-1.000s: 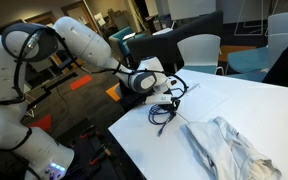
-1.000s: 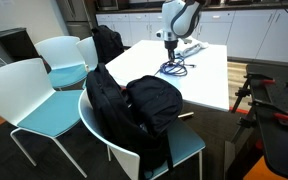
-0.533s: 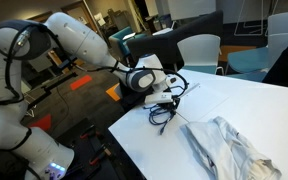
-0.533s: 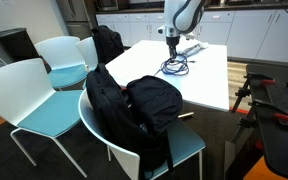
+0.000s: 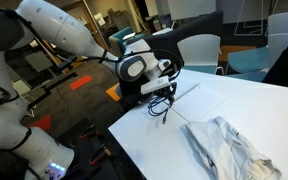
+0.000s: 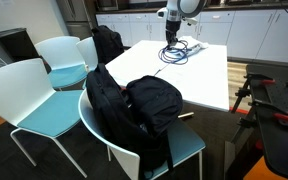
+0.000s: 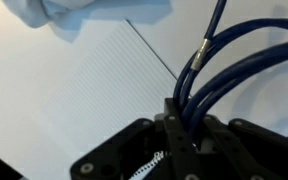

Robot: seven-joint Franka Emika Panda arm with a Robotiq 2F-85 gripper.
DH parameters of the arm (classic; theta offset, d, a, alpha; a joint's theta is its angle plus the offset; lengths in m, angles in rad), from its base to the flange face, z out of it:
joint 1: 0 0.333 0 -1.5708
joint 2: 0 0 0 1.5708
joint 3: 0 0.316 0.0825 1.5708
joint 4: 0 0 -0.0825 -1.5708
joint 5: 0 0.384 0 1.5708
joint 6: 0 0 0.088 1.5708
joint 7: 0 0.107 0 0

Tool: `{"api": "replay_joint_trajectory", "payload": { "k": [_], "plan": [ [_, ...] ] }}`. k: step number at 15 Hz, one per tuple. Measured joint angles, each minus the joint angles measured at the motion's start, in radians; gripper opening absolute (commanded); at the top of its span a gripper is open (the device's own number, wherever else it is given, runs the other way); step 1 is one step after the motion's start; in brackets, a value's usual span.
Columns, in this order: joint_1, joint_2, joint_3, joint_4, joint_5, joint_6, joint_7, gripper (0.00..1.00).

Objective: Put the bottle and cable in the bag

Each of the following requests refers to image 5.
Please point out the wooden door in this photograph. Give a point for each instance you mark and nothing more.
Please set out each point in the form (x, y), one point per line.
(95, 23)

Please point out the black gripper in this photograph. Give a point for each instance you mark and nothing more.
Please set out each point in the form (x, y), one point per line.
(171, 88)

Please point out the white board panel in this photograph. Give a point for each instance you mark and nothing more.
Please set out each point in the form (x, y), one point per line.
(190, 8)

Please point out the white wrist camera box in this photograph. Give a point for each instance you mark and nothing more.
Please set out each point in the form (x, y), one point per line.
(155, 85)

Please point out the teal armchair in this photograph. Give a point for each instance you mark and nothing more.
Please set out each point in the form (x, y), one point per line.
(120, 38)

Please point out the white cloth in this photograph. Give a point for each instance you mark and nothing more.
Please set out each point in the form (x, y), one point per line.
(224, 150)

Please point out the black metal stand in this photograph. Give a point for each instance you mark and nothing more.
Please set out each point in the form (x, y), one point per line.
(50, 85)

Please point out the white chair teal seat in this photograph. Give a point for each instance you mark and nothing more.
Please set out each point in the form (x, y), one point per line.
(200, 50)
(247, 76)
(250, 58)

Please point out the dark grey sofa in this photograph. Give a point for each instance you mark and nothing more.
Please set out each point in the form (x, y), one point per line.
(197, 28)

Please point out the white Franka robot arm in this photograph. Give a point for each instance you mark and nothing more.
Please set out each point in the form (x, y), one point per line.
(60, 30)

